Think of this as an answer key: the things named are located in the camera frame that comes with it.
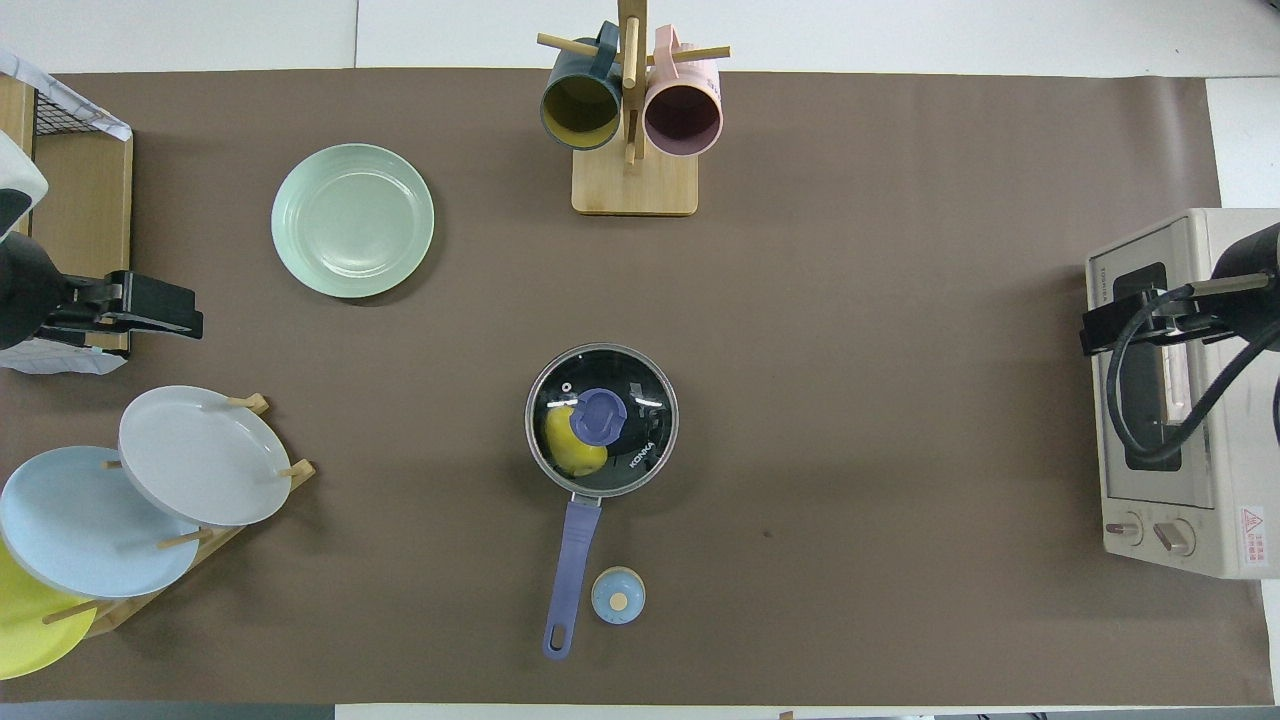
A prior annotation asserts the white checked cloth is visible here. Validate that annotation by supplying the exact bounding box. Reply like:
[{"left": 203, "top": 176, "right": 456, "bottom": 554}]
[
  {"left": 0, "top": 50, "right": 133, "bottom": 141},
  {"left": 0, "top": 335, "right": 129, "bottom": 376}
]

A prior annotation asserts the wooden mug tree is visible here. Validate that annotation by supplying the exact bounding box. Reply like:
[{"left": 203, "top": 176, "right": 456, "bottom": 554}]
[{"left": 537, "top": 0, "right": 731, "bottom": 217}]

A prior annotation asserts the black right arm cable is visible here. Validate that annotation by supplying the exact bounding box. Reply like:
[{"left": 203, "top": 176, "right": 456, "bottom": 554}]
[{"left": 1105, "top": 272, "right": 1280, "bottom": 471}]

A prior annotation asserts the beige toaster oven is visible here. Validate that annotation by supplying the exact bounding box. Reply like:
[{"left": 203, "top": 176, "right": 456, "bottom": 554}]
[{"left": 1085, "top": 208, "right": 1280, "bottom": 581}]

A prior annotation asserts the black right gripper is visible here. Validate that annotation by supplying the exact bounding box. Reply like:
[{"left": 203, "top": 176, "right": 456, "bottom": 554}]
[{"left": 1081, "top": 285, "right": 1219, "bottom": 357}]

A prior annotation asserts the wooden plate rack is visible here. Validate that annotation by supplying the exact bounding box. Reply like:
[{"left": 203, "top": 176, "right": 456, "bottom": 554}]
[{"left": 40, "top": 393, "right": 317, "bottom": 639}]

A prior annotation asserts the glass lid with purple knob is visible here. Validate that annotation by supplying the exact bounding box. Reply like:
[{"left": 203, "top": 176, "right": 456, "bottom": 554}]
[{"left": 526, "top": 344, "right": 679, "bottom": 498}]

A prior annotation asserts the dark pot with purple handle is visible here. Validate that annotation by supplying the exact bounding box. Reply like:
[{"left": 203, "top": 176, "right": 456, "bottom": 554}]
[{"left": 525, "top": 343, "right": 680, "bottom": 661}]

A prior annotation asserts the yellow plate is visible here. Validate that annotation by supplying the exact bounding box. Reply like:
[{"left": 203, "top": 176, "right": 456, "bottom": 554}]
[{"left": 0, "top": 540, "right": 98, "bottom": 681}]

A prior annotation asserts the mint green plate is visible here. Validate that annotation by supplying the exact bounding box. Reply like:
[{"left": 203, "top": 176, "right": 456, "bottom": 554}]
[{"left": 271, "top": 143, "right": 436, "bottom": 299}]

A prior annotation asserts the wooden shelf with wire frame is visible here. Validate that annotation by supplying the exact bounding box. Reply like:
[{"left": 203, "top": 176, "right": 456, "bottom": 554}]
[{"left": 0, "top": 75, "right": 134, "bottom": 356}]

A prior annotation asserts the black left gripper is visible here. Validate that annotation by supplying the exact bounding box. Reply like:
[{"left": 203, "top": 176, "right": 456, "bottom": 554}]
[{"left": 40, "top": 271, "right": 205, "bottom": 347}]

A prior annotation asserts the pink mug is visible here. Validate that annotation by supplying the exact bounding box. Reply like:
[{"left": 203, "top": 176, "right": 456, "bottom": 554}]
[{"left": 643, "top": 25, "right": 724, "bottom": 158}]

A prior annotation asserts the brown table mat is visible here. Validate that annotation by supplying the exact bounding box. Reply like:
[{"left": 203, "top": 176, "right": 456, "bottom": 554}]
[{"left": 0, "top": 68, "right": 1276, "bottom": 706}]

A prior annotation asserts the light blue plate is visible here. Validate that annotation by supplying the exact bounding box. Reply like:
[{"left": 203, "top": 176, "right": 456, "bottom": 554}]
[{"left": 0, "top": 446, "right": 201, "bottom": 599}]

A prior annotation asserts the dark blue mug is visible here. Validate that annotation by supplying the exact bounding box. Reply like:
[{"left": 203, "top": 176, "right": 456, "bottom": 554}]
[{"left": 540, "top": 22, "right": 625, "bottom": 152}]

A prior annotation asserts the grey plate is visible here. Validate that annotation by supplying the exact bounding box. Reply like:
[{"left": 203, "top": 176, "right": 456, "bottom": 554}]
[{"left": 118, "top": 385, "right": 294, "bottom": 528}]

